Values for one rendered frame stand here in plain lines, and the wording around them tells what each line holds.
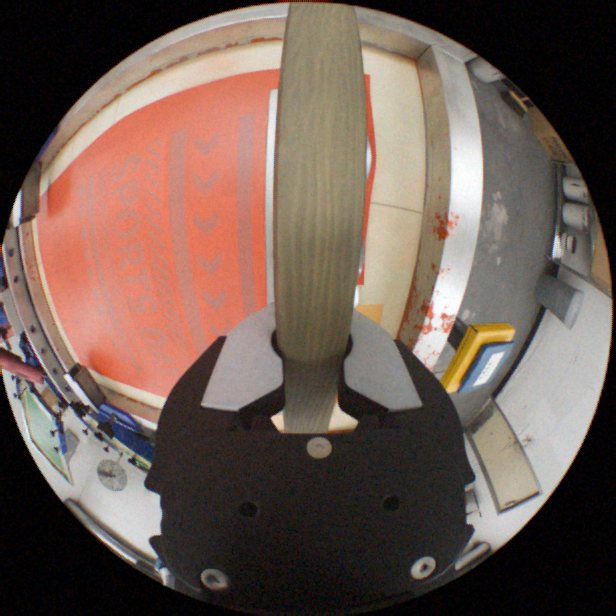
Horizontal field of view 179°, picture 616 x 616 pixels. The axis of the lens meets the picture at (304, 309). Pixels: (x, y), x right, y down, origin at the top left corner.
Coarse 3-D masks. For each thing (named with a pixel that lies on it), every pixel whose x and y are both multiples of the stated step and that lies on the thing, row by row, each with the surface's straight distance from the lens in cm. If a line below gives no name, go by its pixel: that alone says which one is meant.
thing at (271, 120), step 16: (272, 96) 15; (272, 112) 14; (272, 128) 14; (272, 144) 13; (272, 160) 13; (272, 176) 13; (272, 192) 13; (272, 208) 13; (272, 224) 13; (272, 240) 13; (272, 256) 13; (272, 272) 13; (272, 288) 14
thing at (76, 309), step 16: (64, 304) 50; (80, 304) 41; (64, 320) 55; (80, 320) 45; (96, 320) 38; (80, 336) 50; (96, 336) 42; (80, 352) 57; (96, 352) 47; (112, 352) 40; (96, 368) 54; (112, 368) 45; (128, 384) 45; (144, 384) 40; (160, 384) 36; (336, 400) 28
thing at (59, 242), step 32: (192, 96) 23; (224, 96) 21; (256, 96) 20; (128, 128) 28; (160, 128) 23; (96, 160) 32; (64, 192) 41; (64, 224) 40; (64, 256) 42; (64, 288) 46
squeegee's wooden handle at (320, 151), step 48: (288, 48) 9; (336, 48) 9; (288, 96) 7; (336, 96) 7; (288, 144) 6; (336, 144) 6; (288, 192) 6; (336, 192) 6; (288, 240) 6; (336, 240) 6; (288, 288) 7; (336, 288) 7; (288, 336) 7; (336, 336) 8; (288, 384) 9; (336, 384) 10; (288, 432) 14
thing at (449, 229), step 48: (144, 48) 30; (192, 48) 27; (384, 48) 26; (432, 48) 25; (96, 96) 33; (432, 96) 22; (432, 144) 20; (480, 144) 21; (432, 192) 18; (480, 192) 19; (432, 240) 17; (432, 288) 17; (48, 336) 65; (432, 336) 19; (336, 432) 36
